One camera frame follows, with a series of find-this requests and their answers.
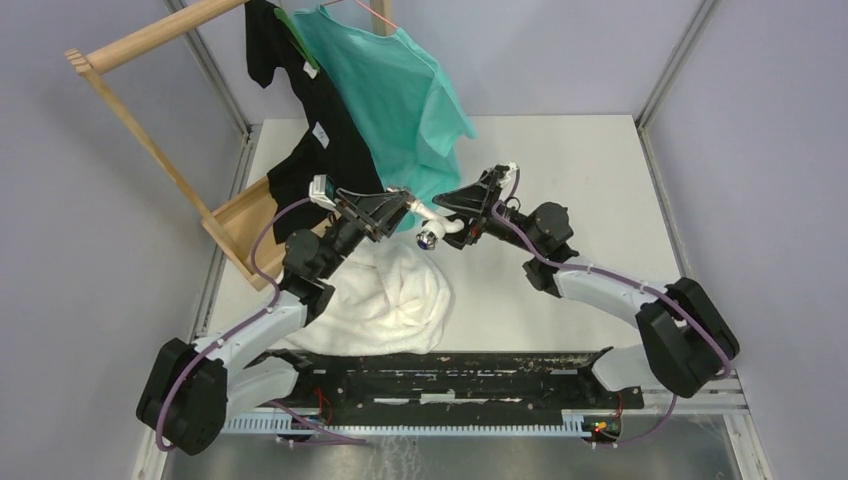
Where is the wooden clothes rack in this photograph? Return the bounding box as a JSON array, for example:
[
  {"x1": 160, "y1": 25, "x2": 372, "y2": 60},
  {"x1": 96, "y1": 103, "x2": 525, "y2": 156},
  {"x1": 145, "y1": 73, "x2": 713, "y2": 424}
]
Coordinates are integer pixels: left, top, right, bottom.
[{"x1": 64, "y1": 0, "x2": 396, "y2": 293}]

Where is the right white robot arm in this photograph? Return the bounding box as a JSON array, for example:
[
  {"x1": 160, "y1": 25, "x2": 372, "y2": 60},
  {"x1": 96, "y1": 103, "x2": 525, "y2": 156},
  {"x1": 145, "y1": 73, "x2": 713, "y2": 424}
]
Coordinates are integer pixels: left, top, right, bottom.
[{"x1": 416, "y1": 165, "x2": 740, "y2": 408}]

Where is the white slotted cable duct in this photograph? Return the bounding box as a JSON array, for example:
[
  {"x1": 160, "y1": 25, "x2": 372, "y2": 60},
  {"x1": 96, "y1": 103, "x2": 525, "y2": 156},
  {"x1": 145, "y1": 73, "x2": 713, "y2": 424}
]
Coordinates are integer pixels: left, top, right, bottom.
[{"x1": 221, "y1": 408, "x2": 590, "y2": 439}]

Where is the pink clothes hanger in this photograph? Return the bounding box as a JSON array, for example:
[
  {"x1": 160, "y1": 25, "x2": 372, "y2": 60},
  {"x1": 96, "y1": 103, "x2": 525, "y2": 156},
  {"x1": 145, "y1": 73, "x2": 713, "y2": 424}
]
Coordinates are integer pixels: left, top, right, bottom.
[{"x1": 354, "y1": 0, "x2": 398, "y2": 36}]

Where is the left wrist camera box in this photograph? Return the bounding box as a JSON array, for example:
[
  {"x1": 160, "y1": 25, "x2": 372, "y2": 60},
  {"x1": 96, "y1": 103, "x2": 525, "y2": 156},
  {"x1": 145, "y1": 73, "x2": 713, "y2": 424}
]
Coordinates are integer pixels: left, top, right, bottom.
[{"x1": 308, "y1": 174, "x2": 336, "y2": 211}]

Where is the white plastic water faucet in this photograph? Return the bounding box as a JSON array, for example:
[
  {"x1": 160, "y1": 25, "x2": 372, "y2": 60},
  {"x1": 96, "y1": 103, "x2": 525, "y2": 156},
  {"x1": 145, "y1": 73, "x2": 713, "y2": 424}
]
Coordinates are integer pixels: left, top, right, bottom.
[{"x1": 409, "y1": 200, "x2": 465, "y2": 251}]

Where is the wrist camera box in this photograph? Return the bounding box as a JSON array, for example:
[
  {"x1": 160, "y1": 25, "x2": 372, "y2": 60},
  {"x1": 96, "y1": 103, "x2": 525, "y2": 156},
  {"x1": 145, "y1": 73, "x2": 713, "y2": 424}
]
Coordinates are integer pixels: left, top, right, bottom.
[
  {"x1": 493, "y1": 162, "x2": 520, "y2": 189},
  {"x1": 308, "y1": 174, "x2": 336, "y2": 211}
]

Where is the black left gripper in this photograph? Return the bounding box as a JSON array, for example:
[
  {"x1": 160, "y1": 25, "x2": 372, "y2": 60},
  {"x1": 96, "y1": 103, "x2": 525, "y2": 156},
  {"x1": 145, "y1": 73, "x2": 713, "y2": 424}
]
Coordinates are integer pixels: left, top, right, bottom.
[{"x1": 316, "y1": 187, "x2": 411, "y2": 279}]

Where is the black t-shirt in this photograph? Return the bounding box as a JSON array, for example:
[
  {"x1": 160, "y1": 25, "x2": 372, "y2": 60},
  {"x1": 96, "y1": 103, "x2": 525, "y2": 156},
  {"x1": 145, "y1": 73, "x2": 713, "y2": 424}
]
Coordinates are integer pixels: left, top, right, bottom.
[{"x1": 244, "y1": 1, "x2": 385, "y2": 212}]

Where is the white terry towel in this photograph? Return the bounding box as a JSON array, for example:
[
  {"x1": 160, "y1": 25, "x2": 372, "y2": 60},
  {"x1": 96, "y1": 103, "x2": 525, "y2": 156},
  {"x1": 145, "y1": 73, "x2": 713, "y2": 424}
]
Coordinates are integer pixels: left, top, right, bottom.
[{"x1": 285, "y1": 241, "x2": 452, "y2": 357}]

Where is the green clothes hanger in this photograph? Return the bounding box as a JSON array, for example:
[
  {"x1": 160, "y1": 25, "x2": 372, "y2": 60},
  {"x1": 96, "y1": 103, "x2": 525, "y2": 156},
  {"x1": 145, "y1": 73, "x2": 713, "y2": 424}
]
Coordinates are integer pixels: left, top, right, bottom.
[{"x1": 274, "y1": 6, "x2": 321, "y2": 76}]

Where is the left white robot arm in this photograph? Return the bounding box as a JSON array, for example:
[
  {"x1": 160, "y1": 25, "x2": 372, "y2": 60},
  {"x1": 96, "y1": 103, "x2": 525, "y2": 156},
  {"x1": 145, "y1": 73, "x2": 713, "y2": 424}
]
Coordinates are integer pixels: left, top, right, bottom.
[{"x1": 136, "y1": 188, "x2": 419, "y2": 455}]

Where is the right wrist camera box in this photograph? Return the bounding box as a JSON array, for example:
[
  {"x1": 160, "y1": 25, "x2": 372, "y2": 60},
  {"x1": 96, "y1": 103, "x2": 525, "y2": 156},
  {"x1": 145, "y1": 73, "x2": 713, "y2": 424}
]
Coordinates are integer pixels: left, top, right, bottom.
[{"x1": 493, "y1": 162, "x2": 520, "y2": 189}]

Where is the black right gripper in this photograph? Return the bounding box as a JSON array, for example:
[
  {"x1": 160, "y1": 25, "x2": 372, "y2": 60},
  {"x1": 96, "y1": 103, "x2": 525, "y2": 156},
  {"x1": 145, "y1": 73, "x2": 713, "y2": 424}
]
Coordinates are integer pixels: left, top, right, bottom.
[{"x1": 421, "y1": 170, "x2": 541, "y2": 256}]

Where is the teal t-shirt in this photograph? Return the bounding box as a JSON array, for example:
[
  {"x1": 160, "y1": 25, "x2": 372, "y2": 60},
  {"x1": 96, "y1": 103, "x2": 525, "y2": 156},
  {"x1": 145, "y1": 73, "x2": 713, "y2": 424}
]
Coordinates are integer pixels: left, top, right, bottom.
[{"x1": 292, "y1": 6, "x2": 477, "y2": 208}]

